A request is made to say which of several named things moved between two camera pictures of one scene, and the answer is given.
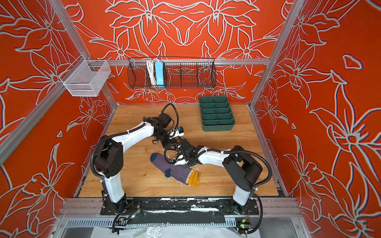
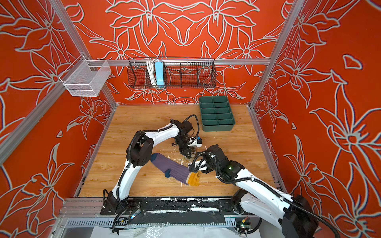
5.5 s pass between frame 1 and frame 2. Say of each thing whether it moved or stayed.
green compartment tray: stayed
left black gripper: moved
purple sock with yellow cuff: stayed
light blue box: stayed
